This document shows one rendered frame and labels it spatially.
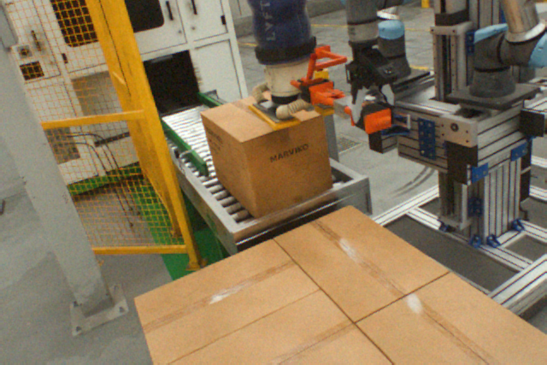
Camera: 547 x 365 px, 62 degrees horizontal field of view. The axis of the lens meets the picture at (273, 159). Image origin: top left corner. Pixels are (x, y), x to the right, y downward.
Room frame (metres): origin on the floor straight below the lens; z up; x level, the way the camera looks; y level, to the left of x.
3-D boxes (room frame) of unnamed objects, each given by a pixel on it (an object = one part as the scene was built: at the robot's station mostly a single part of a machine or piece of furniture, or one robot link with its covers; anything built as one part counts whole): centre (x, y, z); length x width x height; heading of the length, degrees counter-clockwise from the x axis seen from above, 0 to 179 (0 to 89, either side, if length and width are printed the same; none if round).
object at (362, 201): (1.78, -0.09, 0.48); 0.70 x 0.03 x 0.15; 111
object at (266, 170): (2.12, 0.04, 0.75); 0.60 x 0.40 x 0.40; 21
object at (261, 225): (1.78, -0.09, 0.58); 0.70 x 0.03 x 0.06; 111
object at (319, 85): (1.48, -0.19, 1.19); 0.10 x 0.08 x 0.06; 105
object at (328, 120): (2.50, -0.35, 0.50); 0.07 x 0.07 x 1.00; 21
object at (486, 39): (1.54, -0.83, 1.20); 0.13 x 0.12 x 0.14; 24
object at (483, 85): (1.55, -0.82, 1.09); 0.15 x 0.15 x 0.10
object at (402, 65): (1.99, -0.61, 1.09); 0.15 x 0.15 x 0.10
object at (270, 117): (1.69, -0.03, 1.08); 0.34 x 0.10 x 0.05; 15
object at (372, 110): (1.14, -0.28, 1.19); 0.08 x 0.07 x 0.05; 15
